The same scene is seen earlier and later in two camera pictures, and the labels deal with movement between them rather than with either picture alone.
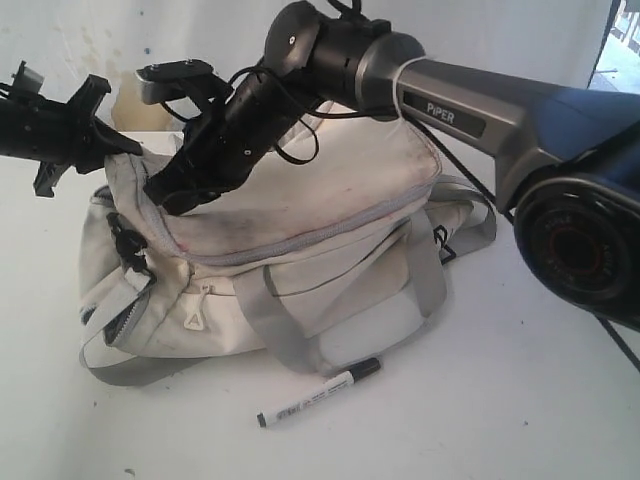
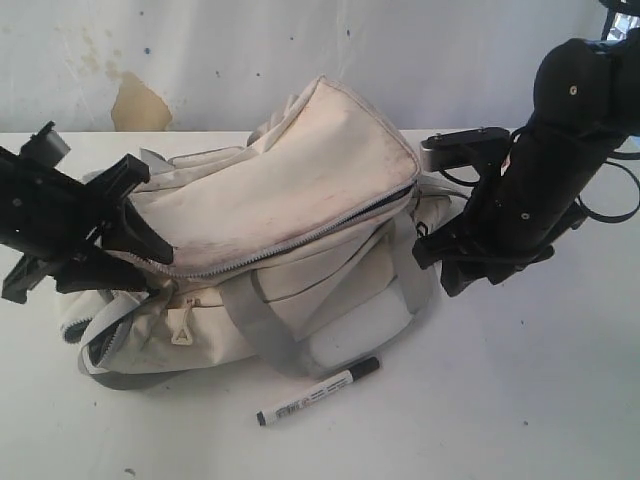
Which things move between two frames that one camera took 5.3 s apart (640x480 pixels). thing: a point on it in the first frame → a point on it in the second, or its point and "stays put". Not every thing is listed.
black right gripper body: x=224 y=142 → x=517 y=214
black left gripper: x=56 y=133 → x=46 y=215
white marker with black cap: x=357 y=373 stays put
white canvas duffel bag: x=328 y=254 stays put
